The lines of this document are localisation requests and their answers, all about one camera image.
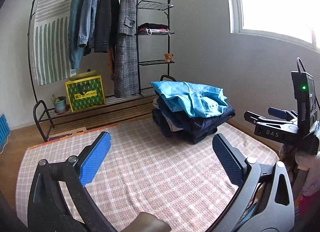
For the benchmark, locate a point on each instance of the blue striped coat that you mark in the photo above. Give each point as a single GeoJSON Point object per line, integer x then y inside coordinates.
{"type": "Point", "coordinates": [190, 97]}

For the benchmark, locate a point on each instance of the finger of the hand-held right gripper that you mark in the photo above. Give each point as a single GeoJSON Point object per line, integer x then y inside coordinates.
{"type": "Point", "coordinates": [278, 112]}
{"type": "Point", "coordinates": [253, 118]}

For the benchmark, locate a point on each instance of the blue folding mattress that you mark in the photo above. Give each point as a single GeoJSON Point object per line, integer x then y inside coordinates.
{"type": "Point", "coordinates": [4, 129]}

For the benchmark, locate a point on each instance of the yellow green patterned bag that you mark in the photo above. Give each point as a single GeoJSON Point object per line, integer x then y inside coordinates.
{"type": "Point", "coordinates": [86, 94]}

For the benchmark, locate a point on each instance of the person's right hand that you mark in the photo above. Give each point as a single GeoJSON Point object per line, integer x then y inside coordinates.
{"type": "Point", "coordinates": [308, 172]}

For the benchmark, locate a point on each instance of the small potted plant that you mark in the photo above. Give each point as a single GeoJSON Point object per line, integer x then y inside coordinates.
{"type": "Point", "coordinates": [60, 106]}

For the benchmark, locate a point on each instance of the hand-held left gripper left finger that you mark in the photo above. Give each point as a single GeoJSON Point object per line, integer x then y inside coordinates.
{"type": "Point", "coordinates": [96, 157]}

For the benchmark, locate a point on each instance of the black metal clothes rack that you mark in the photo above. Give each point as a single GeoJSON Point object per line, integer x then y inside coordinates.
{"type": "Point", "coordinates": [82, 108]}

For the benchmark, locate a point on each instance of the pink plaid blanket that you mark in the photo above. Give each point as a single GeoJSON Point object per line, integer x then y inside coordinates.
{"type": "Point", "coordinates": [155, 167]}

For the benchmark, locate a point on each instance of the long faded denim jacket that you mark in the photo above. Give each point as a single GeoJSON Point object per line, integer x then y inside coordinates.
{"type": "Point", "coordinates": [75, 47]}

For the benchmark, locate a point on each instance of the white folded garment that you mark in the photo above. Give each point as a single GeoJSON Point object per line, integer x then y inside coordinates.
{"type": "Point", "coordinates": [175, 126]}

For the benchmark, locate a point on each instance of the dark folded clothes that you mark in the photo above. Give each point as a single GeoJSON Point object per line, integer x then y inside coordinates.
{"type": "Point", "coordinates": [152, 26]}

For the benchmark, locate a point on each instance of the person's right forearm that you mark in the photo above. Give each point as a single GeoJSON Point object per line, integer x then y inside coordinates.
{"type": "Point", "coordinates": [306, 204]}

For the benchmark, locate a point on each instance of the black coat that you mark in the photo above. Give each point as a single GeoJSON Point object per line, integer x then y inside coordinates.
{"type": "Point", "coordinates": [106, 22]}

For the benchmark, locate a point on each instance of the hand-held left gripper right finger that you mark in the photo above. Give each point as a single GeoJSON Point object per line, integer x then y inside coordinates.
{"type": "Point", "coordinates": [228, 159]}

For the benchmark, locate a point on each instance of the tan cloth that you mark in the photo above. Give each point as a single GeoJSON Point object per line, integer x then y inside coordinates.
{"type": "Point", "coordinates": [147, 222]}

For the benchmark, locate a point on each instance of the grey striped hanging cloth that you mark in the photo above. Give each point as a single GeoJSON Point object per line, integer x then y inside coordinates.
{"type": "Point", "coordinates": [50, 47]}

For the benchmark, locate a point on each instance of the blue denim jacket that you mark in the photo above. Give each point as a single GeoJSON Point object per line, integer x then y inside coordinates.
{"type": "Point", "coordinates": [88, 17]}

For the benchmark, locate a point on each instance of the window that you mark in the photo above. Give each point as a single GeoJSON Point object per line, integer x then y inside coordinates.
{"type": "Point", "coordinates": [275, 2]}

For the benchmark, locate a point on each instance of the black folded garment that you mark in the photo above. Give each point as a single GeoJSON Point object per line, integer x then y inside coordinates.
{"type": "Point", "coordinates": [157, 117]}

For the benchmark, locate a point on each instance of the navy quilted jacket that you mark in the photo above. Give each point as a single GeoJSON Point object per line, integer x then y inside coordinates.
{"type": "Point", "coordinates": [212, 124]}

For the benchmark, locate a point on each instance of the brown teddy bear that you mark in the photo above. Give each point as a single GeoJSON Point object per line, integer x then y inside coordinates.
{"type": "Point", "coordinates": [169, 57]}

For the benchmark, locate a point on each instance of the grey plaid coat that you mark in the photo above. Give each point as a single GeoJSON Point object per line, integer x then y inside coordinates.
{"type": "Point", "coordinates": [126, 59]}

